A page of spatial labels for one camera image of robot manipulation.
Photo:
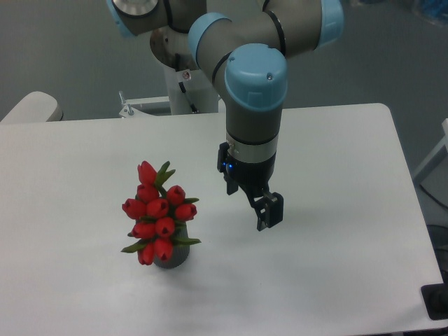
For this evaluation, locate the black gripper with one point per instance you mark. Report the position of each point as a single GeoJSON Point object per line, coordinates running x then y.
{"type": "Point", "coordinates": [253, 179]}

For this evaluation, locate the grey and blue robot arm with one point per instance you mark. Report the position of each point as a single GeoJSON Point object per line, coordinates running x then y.
{"type": "Point", "coordinates": [246, 64]}

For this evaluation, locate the grey ribbed vase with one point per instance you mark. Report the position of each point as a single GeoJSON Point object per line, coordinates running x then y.
{"type": "Point", "coordinates": [168, 255]}

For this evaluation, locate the white chair armrest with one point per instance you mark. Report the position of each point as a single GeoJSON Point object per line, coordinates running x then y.
{"type": "Point", "coordinates": [36, 107]}

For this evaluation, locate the red tulip bouquet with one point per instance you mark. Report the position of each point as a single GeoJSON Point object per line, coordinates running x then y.
{"type": "Point", "coordinates": [158, 212]}

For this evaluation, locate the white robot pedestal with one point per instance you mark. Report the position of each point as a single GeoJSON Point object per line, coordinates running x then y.
{"type": "Point", "coordinates": [188, 89]}

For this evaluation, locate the black table corner device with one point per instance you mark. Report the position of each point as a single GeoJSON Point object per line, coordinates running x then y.
{"type": "Point", "coordinates": [435, 300]}

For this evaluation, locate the blue object top right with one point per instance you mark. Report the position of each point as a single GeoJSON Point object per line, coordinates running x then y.
{"type": "Point", "coordinates": [434, 11]}

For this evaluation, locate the white frame at right edge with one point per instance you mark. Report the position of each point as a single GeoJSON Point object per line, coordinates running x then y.
{"type": "Point", "coordinates": [429, 163]}

